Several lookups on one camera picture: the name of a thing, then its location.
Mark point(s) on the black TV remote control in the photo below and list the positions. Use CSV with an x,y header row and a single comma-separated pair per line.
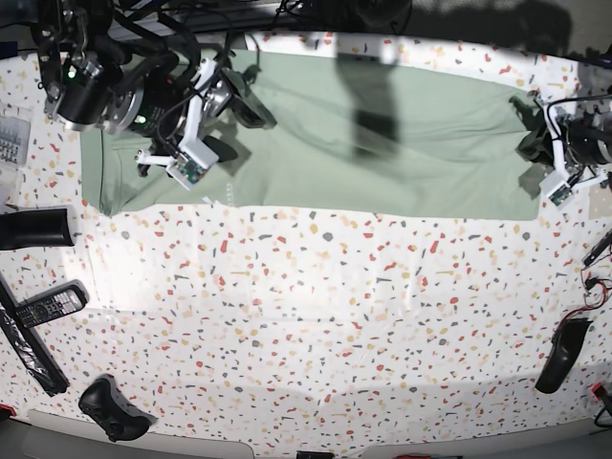
x,y
59,302

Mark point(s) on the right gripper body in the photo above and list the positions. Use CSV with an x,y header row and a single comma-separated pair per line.
x,y
170,112

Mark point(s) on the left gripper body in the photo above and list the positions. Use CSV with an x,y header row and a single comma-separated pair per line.
x,y
580,142

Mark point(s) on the long black bar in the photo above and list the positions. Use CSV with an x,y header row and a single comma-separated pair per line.
x,y
29,347

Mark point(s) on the black game controller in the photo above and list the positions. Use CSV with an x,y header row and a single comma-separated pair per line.
x,y
121,421

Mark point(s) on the green T-shirt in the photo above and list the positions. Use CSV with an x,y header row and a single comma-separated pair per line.
x,y
349,134

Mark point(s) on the clear plastic parts box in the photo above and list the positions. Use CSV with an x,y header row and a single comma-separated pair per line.
x,y
14,140

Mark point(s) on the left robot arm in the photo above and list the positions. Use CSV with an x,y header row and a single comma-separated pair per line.
x,y
594,79

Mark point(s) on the small red clip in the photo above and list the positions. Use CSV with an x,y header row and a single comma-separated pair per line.
x,y
599,391

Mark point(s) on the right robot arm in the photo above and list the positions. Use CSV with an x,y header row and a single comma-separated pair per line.
x,y
142,72

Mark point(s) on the black cylindrical handle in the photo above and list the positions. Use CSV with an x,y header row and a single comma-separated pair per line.
x,y
37,228

